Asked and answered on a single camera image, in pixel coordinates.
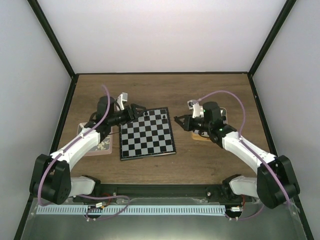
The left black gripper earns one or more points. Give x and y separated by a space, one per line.
136 114

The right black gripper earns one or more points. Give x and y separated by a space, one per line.
187 126

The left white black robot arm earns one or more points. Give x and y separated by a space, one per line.
51 177

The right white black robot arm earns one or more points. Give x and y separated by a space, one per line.
275 180

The pile of white chess pieces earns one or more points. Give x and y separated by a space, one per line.
103 146

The yellow metal tin box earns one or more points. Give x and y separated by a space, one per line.
204 136

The black grey chessboard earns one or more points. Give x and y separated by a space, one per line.
149 136

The pink tray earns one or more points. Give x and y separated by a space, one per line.
94 152

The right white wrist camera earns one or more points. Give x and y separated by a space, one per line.
196 108

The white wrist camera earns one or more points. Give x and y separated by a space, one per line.
121 100
196 108

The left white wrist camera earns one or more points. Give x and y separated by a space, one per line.
121 100

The black aluminium mounting rail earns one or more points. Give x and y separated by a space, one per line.
210 192

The light blue slotted cable duct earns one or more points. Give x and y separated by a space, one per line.
152 210

